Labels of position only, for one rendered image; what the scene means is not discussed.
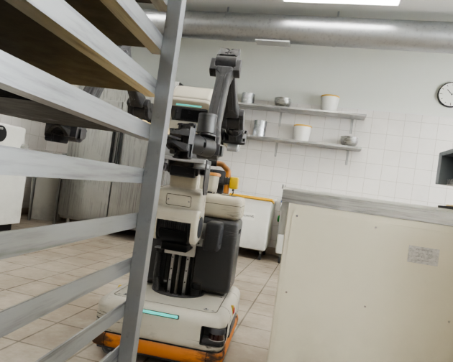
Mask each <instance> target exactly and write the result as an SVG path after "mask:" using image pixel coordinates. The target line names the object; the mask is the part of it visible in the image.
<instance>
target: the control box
mask: <svg viewBox="0 0 453 362"><path fill-rule="evenodd" d="M288 206H289V202H286V201H282V202H281V207H280V218H279V224H278V234H280V235H284V234H285V224H286V218H287V213H288Z"/></svg>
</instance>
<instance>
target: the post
mask: <svg viewBox="0 0 453 362"><path fill-rule="evenodd" d="M185 10H186V0H168V7H167V12H166V18H165V28H164V33H163V43H162V48H161V53H160V63H159V68H158V74H157V84H156V89H155V99H154V104H153V110H152V120H151V125H150V135H149V140H148V145H147V155H146V160H145V170H144V176H143V181H142V191H141V196H140V202H139V212H138V217H137V227H136V232H135V237H134V247H133V253H132V263H131V268H130V273H129V283H128V288H127V298H126V304H125V309H124V319H123V324H122V334H121V339H120V345H119V355H118V360H117V362H136V358H137V349H138V343H139V334H140V328H141V322H142V313H143V307H144V302H145V292H146V286H147V277H148V271H149V266H150V257H151V251H152V241H153V236H154V230H155V221H156V215H157V205H158V200H159V194H160V185H161V179H162V174H163V164H164V158H165V149H166V144H167V138H168V129H169V123H170V113H171V108H172V102H173V93H174V87H175V77H176V72H177V66H178V57H179V52H180V41H181V36H182V31H183V21H184V16H185Z"/></svg>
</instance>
